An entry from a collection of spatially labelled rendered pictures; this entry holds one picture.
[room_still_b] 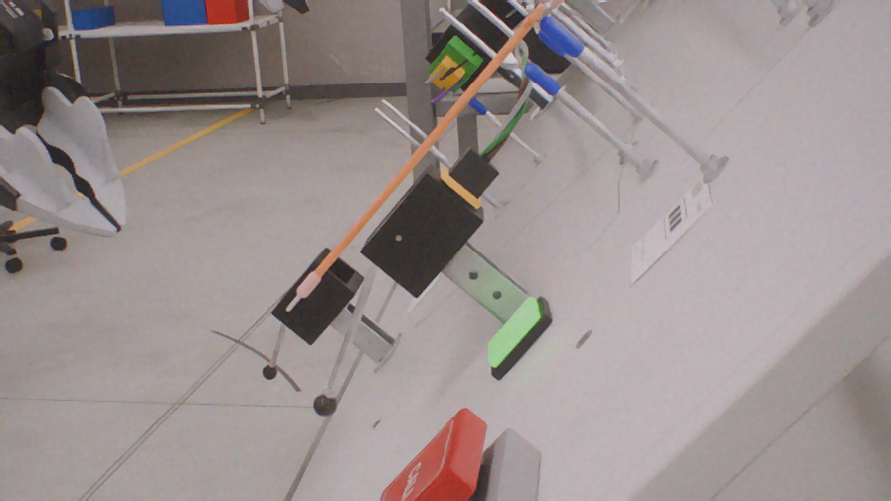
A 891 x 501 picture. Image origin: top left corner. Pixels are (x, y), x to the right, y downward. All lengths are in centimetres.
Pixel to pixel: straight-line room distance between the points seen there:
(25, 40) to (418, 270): 24
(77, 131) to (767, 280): 42
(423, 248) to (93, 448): 259
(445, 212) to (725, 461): 30
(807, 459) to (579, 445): 69
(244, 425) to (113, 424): 37
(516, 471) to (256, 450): 260
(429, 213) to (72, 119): 21
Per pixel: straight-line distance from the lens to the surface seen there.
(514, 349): 56
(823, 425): 115
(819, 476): 106
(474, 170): 61
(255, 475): 287
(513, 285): 62
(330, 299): 95
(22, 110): 70
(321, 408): 65
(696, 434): 33
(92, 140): 66
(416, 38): 155
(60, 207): 65
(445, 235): 60
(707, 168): 50
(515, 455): 41
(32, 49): 67
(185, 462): 299
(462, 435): 40
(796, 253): 36
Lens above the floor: 129
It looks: 16 degrees down
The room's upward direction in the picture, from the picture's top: 4 degrees counter-clockwise
